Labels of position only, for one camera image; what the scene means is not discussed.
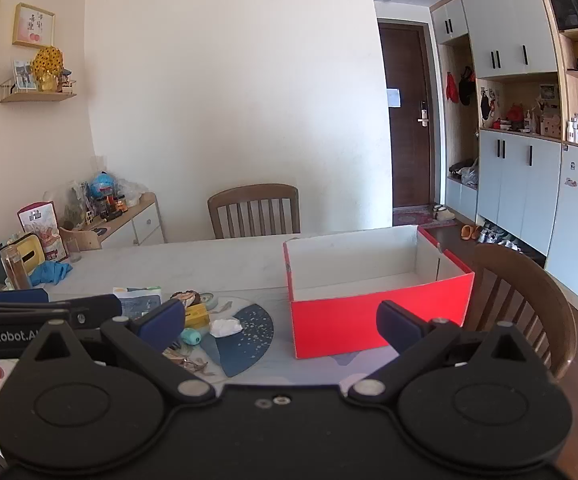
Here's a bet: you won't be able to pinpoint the glass bottle brown lid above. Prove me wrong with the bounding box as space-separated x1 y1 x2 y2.
0 245 32 291

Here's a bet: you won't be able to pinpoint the white wooden sideboard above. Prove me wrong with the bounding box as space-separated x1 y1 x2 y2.
59 191 166 251

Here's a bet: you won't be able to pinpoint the small photo frame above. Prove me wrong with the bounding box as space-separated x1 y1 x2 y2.
12 59 37 91

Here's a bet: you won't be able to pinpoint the blue cloth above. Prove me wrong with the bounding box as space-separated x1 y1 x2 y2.
32 260 74 286

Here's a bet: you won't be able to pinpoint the red cardboard box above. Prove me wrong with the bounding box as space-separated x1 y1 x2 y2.
283 225 476 360

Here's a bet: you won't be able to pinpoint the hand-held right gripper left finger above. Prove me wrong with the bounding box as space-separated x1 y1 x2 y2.
16 300 216 403

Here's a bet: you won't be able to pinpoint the row of shoes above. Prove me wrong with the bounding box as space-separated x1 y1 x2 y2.
479 225 522 253

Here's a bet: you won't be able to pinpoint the dark wooden door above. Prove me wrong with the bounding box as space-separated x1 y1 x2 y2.
377 18 437 209

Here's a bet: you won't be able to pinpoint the black yellow tissue box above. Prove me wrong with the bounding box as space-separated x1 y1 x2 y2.
0 232 45 288

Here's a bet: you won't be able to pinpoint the silver foil packet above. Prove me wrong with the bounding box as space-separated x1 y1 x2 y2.
176 347 215 377

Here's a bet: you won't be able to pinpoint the blue globe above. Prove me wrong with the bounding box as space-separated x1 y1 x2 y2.
89 172 116 198

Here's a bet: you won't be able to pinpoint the black hanging bag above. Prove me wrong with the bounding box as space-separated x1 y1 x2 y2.
458 66 476 106

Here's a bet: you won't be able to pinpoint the golden flower ornament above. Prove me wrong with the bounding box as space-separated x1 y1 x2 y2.
32 46 65 92

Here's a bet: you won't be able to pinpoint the clear plastic bag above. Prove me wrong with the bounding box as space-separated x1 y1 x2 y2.
209 317 244 338

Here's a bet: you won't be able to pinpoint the wooden wall shelf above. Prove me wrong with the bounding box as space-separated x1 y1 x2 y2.
0 77 77 104

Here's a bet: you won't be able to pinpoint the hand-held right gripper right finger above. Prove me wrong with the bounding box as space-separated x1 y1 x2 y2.
348 300 556 404

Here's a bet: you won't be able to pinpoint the wooden dining chair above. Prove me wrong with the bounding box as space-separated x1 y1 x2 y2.
461 242 577 381
207 183 301 240

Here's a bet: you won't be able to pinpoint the red white snack bag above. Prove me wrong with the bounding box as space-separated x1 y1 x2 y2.
16 201 70 263

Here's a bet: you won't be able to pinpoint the small framed picture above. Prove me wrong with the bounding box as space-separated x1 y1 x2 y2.
12 2 56 50

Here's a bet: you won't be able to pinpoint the brown-haired plush doll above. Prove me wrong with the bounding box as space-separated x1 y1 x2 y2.
170 290 201 311

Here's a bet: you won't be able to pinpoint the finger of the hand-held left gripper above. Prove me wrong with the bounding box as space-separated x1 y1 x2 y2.
0 294 122 329
0 288 50 306

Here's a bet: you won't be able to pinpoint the dark blue speckled placemat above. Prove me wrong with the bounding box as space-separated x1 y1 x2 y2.
204 302 275 378

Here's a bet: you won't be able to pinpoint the white blue wipes packet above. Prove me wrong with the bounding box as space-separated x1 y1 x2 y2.
113 286 162 321

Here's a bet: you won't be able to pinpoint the patterned red rug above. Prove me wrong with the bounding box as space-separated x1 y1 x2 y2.
393 205 450 228

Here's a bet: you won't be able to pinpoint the plastic bags on bench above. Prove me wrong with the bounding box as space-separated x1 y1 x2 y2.
448 159 478 188

